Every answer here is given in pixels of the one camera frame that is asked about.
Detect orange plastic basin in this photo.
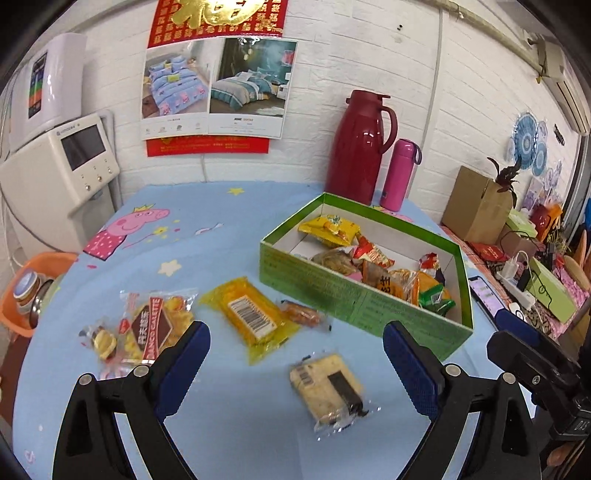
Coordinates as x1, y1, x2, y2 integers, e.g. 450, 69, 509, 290
1, 252, 77, 338

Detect clear brown snack packet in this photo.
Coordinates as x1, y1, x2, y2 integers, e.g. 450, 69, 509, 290
311, 248, 362, 278

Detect white power strip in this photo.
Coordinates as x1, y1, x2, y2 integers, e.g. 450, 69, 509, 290
496, 250, 536, 311

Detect orange peanut snack bag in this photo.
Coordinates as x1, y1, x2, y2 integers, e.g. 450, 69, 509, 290
362, 261, 420, 306

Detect yellow chips snack bag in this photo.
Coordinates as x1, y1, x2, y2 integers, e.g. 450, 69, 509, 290
297, 214, 361, 247

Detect red thermos jug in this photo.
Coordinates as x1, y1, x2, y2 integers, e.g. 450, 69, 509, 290
325, 90, 399, 205

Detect brown cardboard box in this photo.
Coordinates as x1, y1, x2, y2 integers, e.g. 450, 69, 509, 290
441, 166, 513, 245

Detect black smartphone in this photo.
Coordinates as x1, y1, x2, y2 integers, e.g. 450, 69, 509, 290
469, 276, 506, 319

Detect Danco Galette snack bag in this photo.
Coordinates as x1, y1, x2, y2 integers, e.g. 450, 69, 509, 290
78, 288, 198, 380

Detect green cardboard box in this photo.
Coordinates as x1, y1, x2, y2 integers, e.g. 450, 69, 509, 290
259, 193, 474, 360

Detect white wall water purifier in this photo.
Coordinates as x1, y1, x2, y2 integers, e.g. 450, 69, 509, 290
9, 33, 87, 152

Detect small orange sausage snack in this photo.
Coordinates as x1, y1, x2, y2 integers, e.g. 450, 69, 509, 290
277, 300, 332, 332

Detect white screen appliance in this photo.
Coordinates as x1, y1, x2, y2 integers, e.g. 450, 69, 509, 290
1, 111, 120, 258

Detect potted dark plant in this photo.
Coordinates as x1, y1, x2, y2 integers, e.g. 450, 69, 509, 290
487, 156, 522, 206

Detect bedding wall calendar poster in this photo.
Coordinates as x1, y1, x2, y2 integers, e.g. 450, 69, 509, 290
140, 0, 297, 157

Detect yellow barcode snack pack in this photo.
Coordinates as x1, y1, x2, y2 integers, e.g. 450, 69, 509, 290
199, 277, 300, 365

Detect green tissue box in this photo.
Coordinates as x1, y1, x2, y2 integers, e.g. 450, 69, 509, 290
526, 258, 577, 324

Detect white cracker snack pack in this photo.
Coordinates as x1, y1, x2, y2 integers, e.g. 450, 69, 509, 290
288, 353, 381, 438

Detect white air conditioner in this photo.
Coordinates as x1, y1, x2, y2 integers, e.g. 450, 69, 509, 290
527, 33, 590, 136

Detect red snack packet in box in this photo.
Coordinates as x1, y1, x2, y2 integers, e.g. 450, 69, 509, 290
353, 235, 394, 269

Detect green snack packet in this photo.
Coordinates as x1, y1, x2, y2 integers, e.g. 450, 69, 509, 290
419, 284, 456, 317

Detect pink water bottle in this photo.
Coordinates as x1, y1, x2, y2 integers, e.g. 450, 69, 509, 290
380, 139, 423, 212

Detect blue cartoon tablecloth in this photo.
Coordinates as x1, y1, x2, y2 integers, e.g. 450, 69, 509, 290
13, 182, 429, 479

